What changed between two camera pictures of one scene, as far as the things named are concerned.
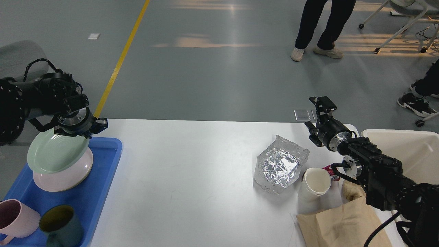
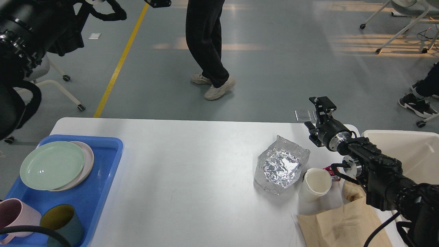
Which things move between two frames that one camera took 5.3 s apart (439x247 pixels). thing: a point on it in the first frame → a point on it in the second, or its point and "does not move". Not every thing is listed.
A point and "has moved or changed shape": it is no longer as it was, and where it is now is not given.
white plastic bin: [417, 151] does not move
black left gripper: [81, 120] → [156, 3]
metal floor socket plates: [305, 115] does not move
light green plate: [49, 152] has moved or changed shape
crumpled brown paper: [351, 190] does not move
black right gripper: [331, 131] does not move
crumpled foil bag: [277, 166] does not move
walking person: [341, 11] → [203, 25]
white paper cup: [316, 181] does not move
